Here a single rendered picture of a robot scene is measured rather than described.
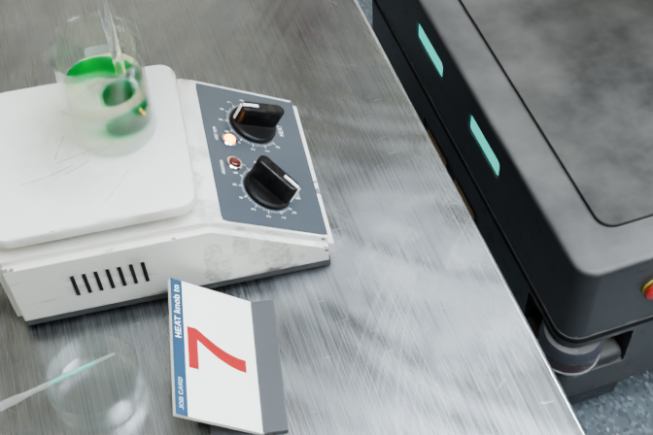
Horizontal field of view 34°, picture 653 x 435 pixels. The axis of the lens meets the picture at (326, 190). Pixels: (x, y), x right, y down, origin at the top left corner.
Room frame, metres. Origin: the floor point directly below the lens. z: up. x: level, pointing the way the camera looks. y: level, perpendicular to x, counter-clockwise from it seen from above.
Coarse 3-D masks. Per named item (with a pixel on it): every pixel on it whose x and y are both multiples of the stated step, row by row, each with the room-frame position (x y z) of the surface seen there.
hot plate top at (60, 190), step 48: (0, 96) 0.47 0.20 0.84; (48, 96) 0.47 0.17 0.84; (0, 144) 0.43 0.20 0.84; (48, 144) 0.43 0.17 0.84; (0, 192) 0.39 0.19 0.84; (48, 192) 0.39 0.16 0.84; (96, 192) 0.39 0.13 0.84; (144, 192) 0.39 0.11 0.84; (192, 192) 0.39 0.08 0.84; (0, 240) 0.36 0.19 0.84; (48, 240) 0.36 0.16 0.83
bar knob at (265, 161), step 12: (264, 156) 0.43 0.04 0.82; (252, 168) 0.42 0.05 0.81; (264, 168) 0.42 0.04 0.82; (276, 168) 0.42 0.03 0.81; (252, 180) 0.42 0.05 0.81; (264, 180) 0.42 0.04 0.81; (276, 180) 0.41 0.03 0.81; (288, 180) 0.41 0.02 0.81; (252, 192) 0.41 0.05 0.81; (264, 192) 0.41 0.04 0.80; (276, 192) 0.41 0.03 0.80; (288, 192) 0.41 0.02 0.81; (264, 204) 0.40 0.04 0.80; (276, 204) 0.40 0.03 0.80; (288, 204) 0.41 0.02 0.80
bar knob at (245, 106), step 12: (240, 108) 0.47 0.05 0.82; (252, 108) 0.47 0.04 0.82; (264, 108) 0.47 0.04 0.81; (276, 108) 0.48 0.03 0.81; (240, 120) 0.46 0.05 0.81; (252, 120) 0.47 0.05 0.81; (264, 120) 0.47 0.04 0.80; (276, 120) 0.47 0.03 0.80; (240, 132) 0.46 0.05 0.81; (252, 132) 0.46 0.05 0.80; (264, 132) 0.46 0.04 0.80
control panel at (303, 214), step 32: (224, 96) 0.49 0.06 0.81; (256, 96) 0.50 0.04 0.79; (224, 128) 0.46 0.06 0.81; (288, 128) 0.48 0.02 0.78; (224, 160) 0.43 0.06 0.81; (256, 160) 0.44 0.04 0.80; (288, 160) 0.45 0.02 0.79; (224, 192) 0.40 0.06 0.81; (256, 224) 0.38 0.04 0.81; (288, 224) 0.39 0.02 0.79; (320, 224) 0.40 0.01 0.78
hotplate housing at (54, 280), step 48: (192, 96) 0.48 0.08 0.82; (192, 144) 0.44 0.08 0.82; (96, 240) 0.37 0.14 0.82; (144, 240) 0.37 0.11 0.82; (192, 240) 0.37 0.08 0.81; (240, 240) 0.38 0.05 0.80; (288, 240) 0.38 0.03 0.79; (48, 288) 0.36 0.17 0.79; (96, 288) 0.36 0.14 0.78; (144, 288) 0.36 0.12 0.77
